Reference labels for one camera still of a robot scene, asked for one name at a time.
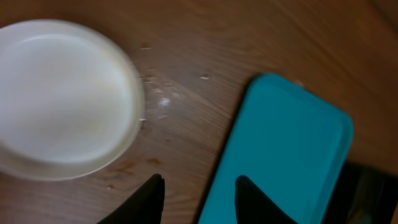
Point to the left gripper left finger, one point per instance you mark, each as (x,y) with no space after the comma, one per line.
(144,206)

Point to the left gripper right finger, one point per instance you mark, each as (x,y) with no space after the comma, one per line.
(253,206)

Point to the light blue plate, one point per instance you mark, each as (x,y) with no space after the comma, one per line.
(71,100)

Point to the teal plastic tray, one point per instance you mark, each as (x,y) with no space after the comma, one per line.
(290,143)

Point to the black plastic tray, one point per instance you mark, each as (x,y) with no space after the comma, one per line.
(362,195)

